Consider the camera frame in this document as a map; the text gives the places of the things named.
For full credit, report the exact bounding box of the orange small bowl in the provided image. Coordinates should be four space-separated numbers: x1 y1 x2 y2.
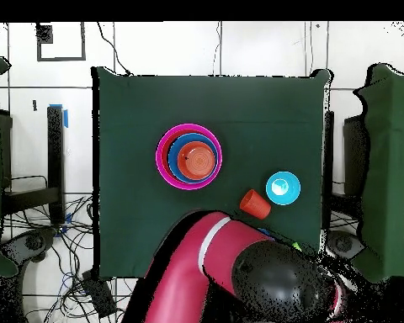
177 140 217 180

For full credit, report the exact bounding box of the orange plastic cup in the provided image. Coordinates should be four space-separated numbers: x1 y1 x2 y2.
239 188 273 220

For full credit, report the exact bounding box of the light blue small bowl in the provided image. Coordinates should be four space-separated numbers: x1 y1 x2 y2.
265 171 302 207

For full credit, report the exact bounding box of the blue medium bowl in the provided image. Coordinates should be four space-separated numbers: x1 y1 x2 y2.
167 132 220 184

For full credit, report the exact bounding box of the pink large bowl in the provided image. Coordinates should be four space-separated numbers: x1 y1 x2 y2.
155 123 224 192

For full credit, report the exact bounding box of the dark green tablecloth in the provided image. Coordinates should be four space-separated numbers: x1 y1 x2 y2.
91 66 331 280

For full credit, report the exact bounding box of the black power strip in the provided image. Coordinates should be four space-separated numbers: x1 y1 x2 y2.
81 268 118 319

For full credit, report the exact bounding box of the black floor stand base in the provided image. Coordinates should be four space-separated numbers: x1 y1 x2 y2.
1 226 59 265
326 230 366 260

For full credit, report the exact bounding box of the black cable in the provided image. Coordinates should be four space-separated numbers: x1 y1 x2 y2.
96 21 133 77

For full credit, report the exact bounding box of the black post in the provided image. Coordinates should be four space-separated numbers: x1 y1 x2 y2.
322 110 336 233

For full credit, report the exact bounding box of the black frame with blue tape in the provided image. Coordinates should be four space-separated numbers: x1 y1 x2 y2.
0 103 70 238

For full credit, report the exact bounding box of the black square floor frame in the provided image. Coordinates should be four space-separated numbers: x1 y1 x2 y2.
35 21 88 62

